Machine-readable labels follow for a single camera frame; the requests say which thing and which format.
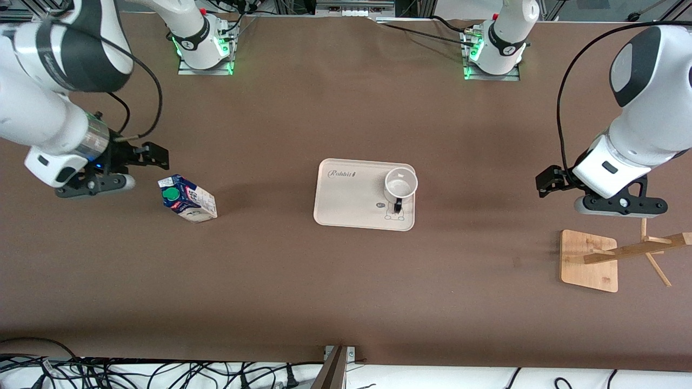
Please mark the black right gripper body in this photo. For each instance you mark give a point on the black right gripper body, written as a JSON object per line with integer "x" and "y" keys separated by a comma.
{"x": 120, "y": 155}

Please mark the blue milk carton green cap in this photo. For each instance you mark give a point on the blue milk carton green cap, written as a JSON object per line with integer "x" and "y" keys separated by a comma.
{"x": 192, "y": 202}

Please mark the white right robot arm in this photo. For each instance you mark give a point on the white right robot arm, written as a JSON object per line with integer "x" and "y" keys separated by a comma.
{"x": 32, "y": 113}

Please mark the wooden cup hanging rack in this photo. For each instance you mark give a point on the wooden cup hanging rack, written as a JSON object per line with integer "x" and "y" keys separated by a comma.
{"x": 586, "y": 262}

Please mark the cream tray with rabbit print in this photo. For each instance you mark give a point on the cream tray with rabbit print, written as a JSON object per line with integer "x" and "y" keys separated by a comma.
{"x": 351, "y": 200}

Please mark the white power strip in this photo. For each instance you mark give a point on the white power strip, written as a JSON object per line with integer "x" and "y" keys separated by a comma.
{"x": 354, "y": 5}

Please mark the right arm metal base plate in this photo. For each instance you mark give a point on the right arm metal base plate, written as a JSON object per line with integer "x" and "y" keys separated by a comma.
{"x": 205, "y": 71}

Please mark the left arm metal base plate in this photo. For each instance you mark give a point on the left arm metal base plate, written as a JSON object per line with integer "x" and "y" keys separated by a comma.
{"x": 492, "y": 77}

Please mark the small metal pole bracket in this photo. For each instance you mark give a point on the small metal pole bracket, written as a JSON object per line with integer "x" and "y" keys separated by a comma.
{"x": 350, "y": 353}

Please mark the dark camera support pole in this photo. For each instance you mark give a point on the dark camera support pole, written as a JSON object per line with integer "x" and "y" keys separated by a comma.
{"x": 331, "y": 373}

